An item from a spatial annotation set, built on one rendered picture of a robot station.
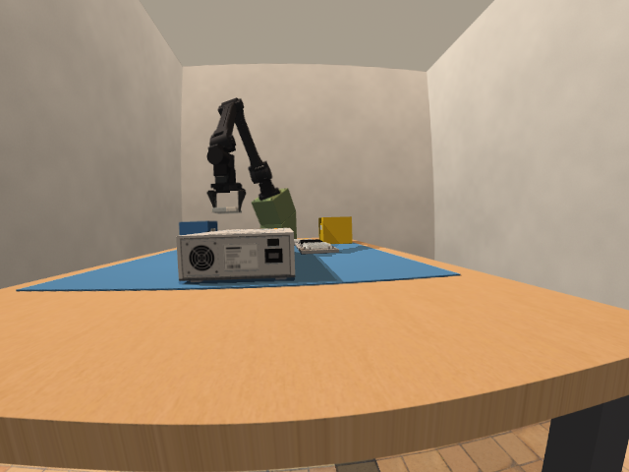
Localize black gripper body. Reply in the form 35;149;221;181
210;183;246;193

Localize blue open-top bin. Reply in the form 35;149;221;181
179;221;218;236

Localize blue flat mat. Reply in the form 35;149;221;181
16;243;461;291

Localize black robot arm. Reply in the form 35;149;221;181
207;97;280;201

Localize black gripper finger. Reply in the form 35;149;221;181
238;190;246;212
206;192;216;207

